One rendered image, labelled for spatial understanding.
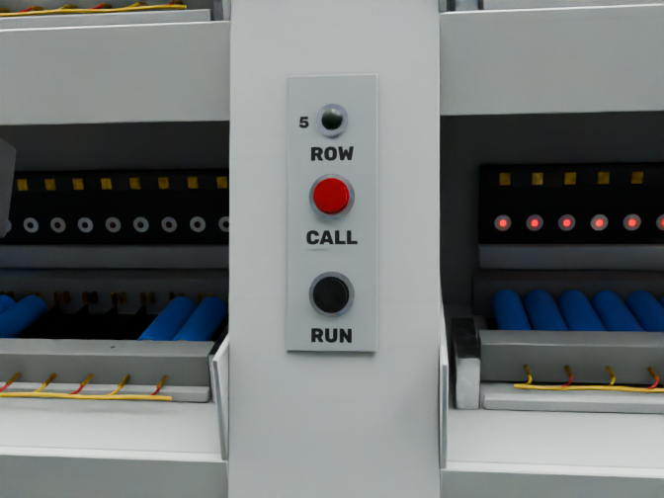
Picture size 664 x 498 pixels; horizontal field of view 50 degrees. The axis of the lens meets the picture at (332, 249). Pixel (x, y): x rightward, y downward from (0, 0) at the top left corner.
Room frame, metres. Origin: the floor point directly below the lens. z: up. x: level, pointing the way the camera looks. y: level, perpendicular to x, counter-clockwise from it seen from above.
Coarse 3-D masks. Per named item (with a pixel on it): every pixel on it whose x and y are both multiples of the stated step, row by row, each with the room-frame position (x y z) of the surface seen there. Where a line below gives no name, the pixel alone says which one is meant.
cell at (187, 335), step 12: (204, 300) 0.45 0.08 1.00; (216, 300) 0.45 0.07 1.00; (204, 312) 0.43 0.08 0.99; (216, 312) 0.44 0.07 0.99; (192, 324) 0.42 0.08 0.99; (204, 324) 0.42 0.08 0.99; (216, 324) 0.44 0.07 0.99; (180, 336) 0.40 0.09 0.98; (192, 336) 0.40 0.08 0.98; (204, 336) 0.41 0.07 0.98
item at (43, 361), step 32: (0, 352) 0.38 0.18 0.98; (32, 352) 0.38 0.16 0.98; (64, 352) 0.38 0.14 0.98; (96, 352) 0.38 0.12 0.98; (128, 352) 0.38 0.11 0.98; (160, 352) 0.37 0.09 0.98; (192, 352) 0.37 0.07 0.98; (128, 384) 0.38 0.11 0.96; (160, 384) 0.37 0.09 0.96; (192, 384) 0.37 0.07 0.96
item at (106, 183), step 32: (32, 192) 0.50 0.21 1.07; (64, 192) 0.50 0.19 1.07; (96, 192) 0.50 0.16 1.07; (128, 192) 0.49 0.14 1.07; (160, 192) 0.49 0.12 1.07; (192, 192) 0.49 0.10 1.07; (224, 192) 0.49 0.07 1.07; (96, 224) 0.50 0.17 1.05; (128, 224) 0.50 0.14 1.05; (160, 224) 0.50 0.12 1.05
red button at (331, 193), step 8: (320, 184) 0.31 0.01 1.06; (328, 184) 0.31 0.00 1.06; (336, 184) 0.31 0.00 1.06; (344, 184) 0.31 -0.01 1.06; (320, 192) 0.31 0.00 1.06; (328, 192) 0.31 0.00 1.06; (336, 192) 0.31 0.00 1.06; (344, 192) 0.31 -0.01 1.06; (320, 200) 0.31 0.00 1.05; (328, 200) 0.31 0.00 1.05; (336, 200) 0.31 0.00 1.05; (344, 200) 0.31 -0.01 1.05; (320, 208) 0.31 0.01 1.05; (328, 208) 0.31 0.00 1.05; (336, 208) 0.31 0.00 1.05; (344, 208) 0.31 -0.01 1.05
